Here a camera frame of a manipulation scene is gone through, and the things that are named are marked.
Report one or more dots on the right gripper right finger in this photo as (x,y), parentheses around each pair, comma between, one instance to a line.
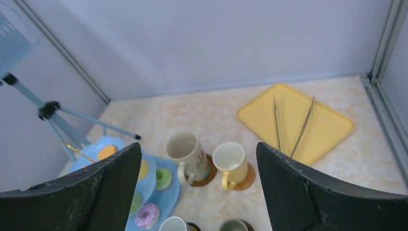
(301,198)

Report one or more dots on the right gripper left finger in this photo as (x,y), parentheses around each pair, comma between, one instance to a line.
(94,198)

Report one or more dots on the green cupcake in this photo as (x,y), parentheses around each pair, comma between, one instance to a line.
(136,203)

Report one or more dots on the orange round biscuit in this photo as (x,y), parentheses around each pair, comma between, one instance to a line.
(144,169)
(106,151)

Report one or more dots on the pink frosted donut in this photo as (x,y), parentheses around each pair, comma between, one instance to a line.
(147,216)

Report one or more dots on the light brown round coaster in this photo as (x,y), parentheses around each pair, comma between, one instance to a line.
(249,180)

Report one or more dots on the metal serving tongs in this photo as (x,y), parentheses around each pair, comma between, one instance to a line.
(276,119)

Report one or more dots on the green frosted donut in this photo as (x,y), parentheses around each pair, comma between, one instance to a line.
(163,178)

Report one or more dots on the grey ceramic cup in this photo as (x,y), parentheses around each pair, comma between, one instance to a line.
(174,224)

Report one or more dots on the yellow ceramic mug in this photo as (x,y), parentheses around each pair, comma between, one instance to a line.
(229,158)

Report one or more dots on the dark brown round coaster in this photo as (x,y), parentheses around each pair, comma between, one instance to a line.
(211,175)

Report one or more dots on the beige ceramic mug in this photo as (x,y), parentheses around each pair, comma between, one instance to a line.
(186,151)

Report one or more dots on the yellow serving tray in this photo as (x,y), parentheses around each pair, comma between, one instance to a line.
(325,129)

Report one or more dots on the blue tripod stand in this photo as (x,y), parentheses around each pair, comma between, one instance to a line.
(47,112)

